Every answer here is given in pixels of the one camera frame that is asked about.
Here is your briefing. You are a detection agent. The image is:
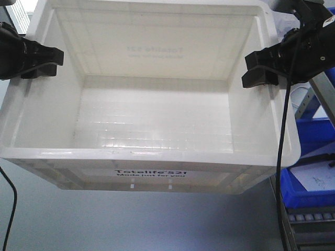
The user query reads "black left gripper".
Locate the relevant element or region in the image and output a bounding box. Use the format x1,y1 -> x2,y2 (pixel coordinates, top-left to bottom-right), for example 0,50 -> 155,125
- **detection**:
1,22 -> 64,80

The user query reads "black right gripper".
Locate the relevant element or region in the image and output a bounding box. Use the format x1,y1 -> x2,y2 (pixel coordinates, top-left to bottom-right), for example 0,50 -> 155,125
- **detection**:
242,1 -> 334,88

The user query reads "white plastic tote bin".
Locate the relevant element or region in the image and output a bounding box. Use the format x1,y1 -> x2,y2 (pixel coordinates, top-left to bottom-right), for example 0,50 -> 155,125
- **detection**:
1,1 -> 285,194

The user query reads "blue bin with paper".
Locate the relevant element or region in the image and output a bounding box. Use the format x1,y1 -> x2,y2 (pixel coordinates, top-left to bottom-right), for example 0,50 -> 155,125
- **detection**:
281,162 -> 334,209

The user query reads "black right cable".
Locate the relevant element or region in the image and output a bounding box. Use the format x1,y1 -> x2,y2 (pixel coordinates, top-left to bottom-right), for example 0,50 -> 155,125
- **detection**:
275,5 -> 312,251

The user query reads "black cable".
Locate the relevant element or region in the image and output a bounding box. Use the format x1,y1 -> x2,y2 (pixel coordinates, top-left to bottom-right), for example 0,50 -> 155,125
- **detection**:
275,5 -> 312,251
0,166 -> 18,251

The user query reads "black left cable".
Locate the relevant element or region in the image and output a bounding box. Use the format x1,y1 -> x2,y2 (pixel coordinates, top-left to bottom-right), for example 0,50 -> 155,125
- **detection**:
0,166 -> 18,251

